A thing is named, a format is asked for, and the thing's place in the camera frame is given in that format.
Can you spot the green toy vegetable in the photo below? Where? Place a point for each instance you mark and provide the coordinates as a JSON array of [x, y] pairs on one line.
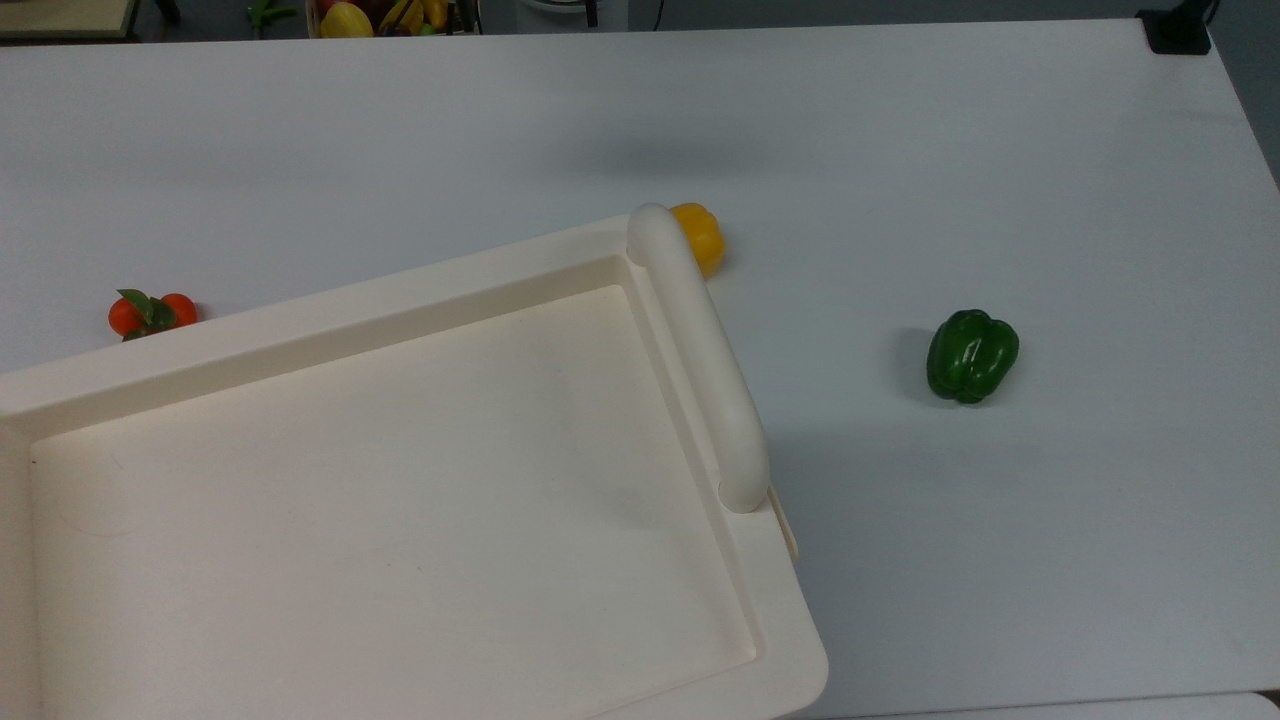
[[268, 13]]

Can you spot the yellow toy mango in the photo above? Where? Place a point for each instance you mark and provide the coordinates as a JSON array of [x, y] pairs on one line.
[[346, 20]]

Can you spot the green tomato leaf sprig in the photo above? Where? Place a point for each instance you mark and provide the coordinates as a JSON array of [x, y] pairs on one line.
[[150, 310]]

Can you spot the yellow toy banana bunch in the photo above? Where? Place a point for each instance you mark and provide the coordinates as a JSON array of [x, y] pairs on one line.
[[410, 14]]

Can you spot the green toy bell pepper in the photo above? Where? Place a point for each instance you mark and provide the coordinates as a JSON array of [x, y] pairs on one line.
[[970, 355]]

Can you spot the wooden side board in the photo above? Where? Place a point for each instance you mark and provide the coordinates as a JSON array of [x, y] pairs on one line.
[[60, 15]]

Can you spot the yellow toy bell pepper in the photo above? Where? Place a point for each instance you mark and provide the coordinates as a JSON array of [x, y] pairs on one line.
[[705, 240]]

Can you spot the black table clamp mount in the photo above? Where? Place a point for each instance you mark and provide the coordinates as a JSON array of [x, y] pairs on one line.
[[1177, 30]]

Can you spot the fruit basket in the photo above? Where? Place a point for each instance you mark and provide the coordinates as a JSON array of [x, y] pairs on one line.
[[315, 20]]

